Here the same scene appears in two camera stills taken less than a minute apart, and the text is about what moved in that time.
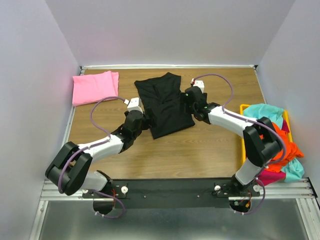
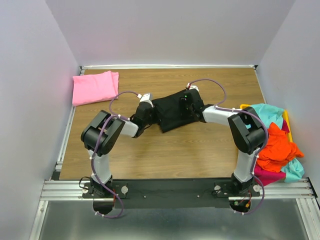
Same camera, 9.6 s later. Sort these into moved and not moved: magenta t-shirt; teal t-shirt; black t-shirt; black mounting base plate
Moved: black t-shirt
Not moved: magenta t-shirt; black mounting base plate; teal t-shirt
